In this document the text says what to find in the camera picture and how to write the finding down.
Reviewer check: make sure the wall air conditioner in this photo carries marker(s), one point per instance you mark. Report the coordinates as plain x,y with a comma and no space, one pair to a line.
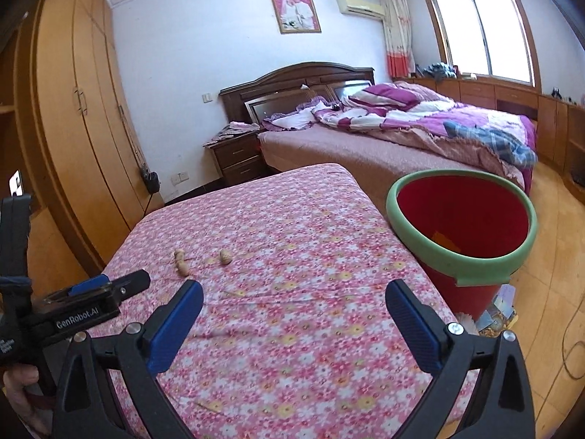
361,7

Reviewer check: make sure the white wall socket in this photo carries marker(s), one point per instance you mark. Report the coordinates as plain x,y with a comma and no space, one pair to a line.
180,178

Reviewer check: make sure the wooden wardrobe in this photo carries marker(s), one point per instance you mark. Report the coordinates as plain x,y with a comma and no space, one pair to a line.
77,114

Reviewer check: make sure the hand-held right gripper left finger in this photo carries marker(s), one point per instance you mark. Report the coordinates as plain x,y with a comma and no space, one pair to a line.
176,324

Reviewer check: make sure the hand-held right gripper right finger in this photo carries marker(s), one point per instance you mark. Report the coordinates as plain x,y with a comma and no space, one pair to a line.
413,324

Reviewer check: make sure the wooden framed window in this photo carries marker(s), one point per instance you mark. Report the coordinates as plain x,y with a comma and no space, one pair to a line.
482,34

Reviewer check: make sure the purple patchwork quilt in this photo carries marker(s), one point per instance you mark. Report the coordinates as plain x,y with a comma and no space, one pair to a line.
411,105

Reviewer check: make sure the peanut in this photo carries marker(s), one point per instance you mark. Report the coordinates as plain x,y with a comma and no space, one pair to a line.
183,263
225,257

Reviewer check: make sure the floral curtain with red hem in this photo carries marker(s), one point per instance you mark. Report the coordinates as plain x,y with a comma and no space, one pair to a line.
398,32

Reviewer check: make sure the dark wooden bed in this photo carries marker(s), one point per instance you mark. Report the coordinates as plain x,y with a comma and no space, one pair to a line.
356,151

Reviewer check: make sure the blue plaid shirt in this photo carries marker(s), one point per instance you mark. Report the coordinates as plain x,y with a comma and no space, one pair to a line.
498,144

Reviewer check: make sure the blue crumpled clothes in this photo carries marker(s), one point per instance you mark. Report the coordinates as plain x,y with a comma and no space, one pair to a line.
441,72

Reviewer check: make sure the white pillow with purple frill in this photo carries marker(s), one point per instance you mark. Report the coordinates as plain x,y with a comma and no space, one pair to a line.
292,121

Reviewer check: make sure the long wooden window cabinet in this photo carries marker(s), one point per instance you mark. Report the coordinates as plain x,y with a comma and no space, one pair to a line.
548,114

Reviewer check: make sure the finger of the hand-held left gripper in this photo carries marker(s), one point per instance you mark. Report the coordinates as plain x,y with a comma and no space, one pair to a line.
89,285
132,283

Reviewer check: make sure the pink floral tablecloth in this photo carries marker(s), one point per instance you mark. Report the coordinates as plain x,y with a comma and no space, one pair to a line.
283,292

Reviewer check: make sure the person's left hand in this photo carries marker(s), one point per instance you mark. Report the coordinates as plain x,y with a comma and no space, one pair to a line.
20,384

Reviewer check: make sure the small black object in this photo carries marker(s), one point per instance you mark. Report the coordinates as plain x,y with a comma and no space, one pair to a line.
556,92

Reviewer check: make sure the dark wooden nightstand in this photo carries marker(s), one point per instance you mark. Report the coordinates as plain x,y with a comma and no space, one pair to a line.
237,160

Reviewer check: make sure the folded pink clothes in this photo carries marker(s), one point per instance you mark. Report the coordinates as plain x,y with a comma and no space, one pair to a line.
237,129

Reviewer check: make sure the red bucket with green rim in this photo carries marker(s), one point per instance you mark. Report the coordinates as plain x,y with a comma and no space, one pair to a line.
457,210

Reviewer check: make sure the framed wall photo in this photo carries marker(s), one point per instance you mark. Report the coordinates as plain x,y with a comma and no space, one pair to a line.
295,11

